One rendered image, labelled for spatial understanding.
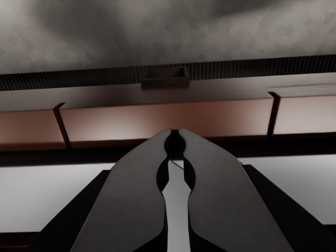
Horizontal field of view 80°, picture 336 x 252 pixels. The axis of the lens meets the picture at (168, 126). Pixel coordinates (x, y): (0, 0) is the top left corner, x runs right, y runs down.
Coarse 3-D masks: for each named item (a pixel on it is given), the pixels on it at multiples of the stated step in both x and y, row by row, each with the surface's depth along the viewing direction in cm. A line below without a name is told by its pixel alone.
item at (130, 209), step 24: (144, 144) 10; (168, 144) 11; (120, 168) 9; (144, 168) 9; (120, 192) 8; (144, 192) 8; (96, 216) 7; (120, 216) 7; (144, 216) 7; (96, 240) 6; (120, 240) 6; (144, 240) 6
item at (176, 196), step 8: (184, 184) 18; (168, 192) 19; (176, 192) 19; (184, 192) 19; (168, 200) 19; (176, 200) 19; (184, 200) 19; (168, 208) 20; (176, 208) 20; (184, 208) 20; (168, 216) 20; (176, 216) 20; (184, 216) 20; (168, 224) 21; (176, 224) 21; (184, 224) 21
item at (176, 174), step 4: (168, 164) 17; (172, 164) 17; (176, 164) 17; (168, 168) 17; (172, 168) 17; (176, 168) 17; (180, 168) 17; (168, 172) 18; (172, 172) 18; (176, 172) 18; (180, 172) 18; (172, 176) 18; (176, 176) 18; (180, 176) 18; (172, 180) 18; (176, 180) 18; (180, 180) 18; (168, 184) 18; (172, 184) 18; (176, 184) 18; (180, 184) 18
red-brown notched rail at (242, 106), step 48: (0, 96) 21; (48, 96) 20; (96, 96) 19; (144, 96) 18; (192, 96) 17; (240, 96) 17; (288, 96) 16; (0, 144) 19; (48, 144) 18; (96, 144) 18
